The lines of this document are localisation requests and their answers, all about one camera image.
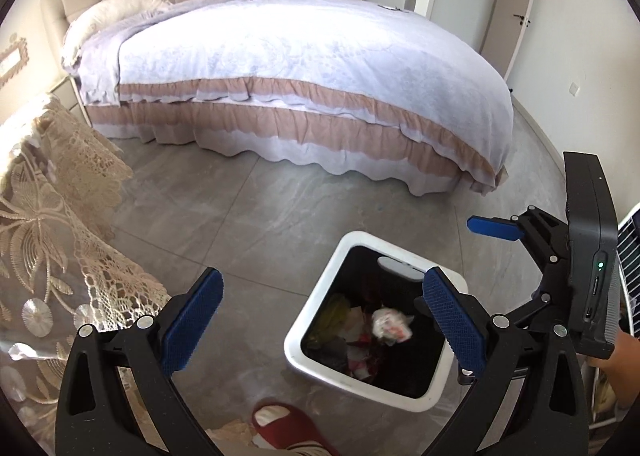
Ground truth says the red snack wrapper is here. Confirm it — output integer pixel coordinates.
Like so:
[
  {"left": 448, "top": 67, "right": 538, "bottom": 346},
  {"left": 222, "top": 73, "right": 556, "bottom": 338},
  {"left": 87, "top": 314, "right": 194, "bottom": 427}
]
[{"left": 371, "top": 308, "right": 413, "bottom": 344}]

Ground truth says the yellow plastic bag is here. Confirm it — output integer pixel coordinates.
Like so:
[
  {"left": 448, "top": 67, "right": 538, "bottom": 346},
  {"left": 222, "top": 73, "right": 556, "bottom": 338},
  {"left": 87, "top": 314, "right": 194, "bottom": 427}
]
[{"left": 304, "top": 295, "right": 350, "bottom": 350}]

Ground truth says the white square trash bin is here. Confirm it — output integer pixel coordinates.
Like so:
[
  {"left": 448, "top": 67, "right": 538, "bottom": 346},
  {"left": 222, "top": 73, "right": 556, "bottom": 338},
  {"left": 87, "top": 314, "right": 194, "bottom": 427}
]
[{"left": 283, "top": 231, "right": 454, "bottom": 413}]

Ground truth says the person right hand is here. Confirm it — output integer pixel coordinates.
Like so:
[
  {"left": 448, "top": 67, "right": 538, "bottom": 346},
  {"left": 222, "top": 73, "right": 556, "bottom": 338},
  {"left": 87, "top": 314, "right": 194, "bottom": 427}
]
[{"left": 587, "top": 329, "right": 640, "bottom": 408}]

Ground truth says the red slipper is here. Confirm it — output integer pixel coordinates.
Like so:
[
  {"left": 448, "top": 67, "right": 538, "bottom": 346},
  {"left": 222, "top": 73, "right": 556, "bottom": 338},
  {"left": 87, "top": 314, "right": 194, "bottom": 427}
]
[{"left": 252, "top": 403, "right": 340, "bottom": 456}]

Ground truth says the beige room door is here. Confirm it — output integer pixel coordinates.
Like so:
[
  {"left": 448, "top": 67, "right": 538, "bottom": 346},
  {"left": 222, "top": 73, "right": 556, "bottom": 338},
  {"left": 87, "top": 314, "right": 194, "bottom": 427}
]
[{"left": 480, "top": 0, "right": 534, "bottom": 80}]

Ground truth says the lavender bedspread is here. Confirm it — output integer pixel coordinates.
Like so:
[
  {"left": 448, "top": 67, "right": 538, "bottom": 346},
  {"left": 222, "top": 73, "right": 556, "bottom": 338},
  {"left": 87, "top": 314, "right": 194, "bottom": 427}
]
[{"left": 56, "top": 0, "right": 513, "bottom": 195}]

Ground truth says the white ruffled pillow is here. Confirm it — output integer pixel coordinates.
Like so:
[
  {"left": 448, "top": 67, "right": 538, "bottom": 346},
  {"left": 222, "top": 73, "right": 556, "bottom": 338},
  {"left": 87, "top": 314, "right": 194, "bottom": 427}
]
[{"left": 61, "top": 0, "right": 171, "bottom": 68}]

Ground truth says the framed wall switch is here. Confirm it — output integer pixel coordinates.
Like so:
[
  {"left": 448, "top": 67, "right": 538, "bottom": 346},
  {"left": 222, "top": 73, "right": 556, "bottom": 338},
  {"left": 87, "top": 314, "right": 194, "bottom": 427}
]
[{"left": 0, "top": 33, "right": 29, "bottom": 88}]

